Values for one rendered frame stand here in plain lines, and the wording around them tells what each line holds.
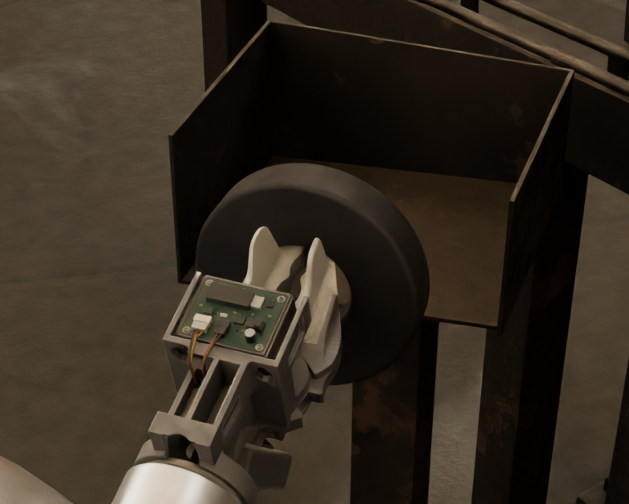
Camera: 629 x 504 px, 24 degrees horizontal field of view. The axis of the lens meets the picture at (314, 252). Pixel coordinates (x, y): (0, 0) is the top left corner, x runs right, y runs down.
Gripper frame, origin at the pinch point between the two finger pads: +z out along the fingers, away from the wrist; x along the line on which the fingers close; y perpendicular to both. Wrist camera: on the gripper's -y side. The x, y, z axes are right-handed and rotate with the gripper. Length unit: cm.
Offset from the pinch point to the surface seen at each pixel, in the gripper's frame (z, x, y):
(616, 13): 166, 6, -120
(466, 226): 19.5, -5.0, -17.6
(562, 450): 44, -11, -87
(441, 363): 55, 9, -90
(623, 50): 42.6, -13.0, -17.0
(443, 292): 10.6, -5.7, -15.1
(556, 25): 47, -6, -19
